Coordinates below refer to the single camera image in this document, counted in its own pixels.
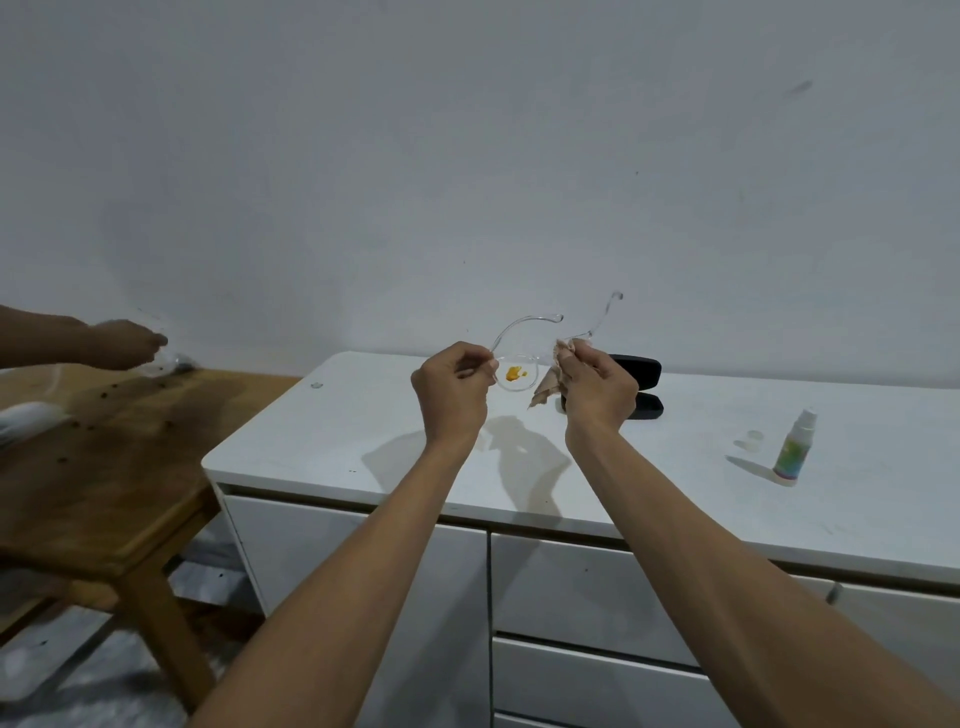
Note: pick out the person's left hand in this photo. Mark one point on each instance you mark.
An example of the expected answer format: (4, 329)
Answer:
(454, 397)

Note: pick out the person's right hand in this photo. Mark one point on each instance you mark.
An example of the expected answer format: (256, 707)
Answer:
(600, 397)

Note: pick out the beige cleaning cloth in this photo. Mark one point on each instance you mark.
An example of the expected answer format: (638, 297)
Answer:
(545, 386)

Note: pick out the black glasses case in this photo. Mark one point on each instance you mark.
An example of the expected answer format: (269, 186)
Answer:
(649, 369)

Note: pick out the clear frame eyeglasses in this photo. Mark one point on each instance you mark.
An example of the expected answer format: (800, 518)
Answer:
(516, 373)

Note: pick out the small green spray bottle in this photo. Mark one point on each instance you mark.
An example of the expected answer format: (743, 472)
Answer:
(791, 454)

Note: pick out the person's right forearm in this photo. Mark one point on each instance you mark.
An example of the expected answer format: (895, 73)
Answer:
(712, 600)

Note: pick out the person's left forearm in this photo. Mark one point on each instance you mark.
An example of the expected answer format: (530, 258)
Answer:
(352, 600)

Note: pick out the another person's forearm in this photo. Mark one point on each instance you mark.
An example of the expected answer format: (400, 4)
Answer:
(41, 337)

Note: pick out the clear bottle cap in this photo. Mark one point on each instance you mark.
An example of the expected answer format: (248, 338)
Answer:
(750, 440)

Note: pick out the white drawer cabinet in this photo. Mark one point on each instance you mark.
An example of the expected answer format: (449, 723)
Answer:
(570, 592)

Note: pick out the dark wooden table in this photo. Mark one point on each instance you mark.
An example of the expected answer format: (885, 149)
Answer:
(112, 480)

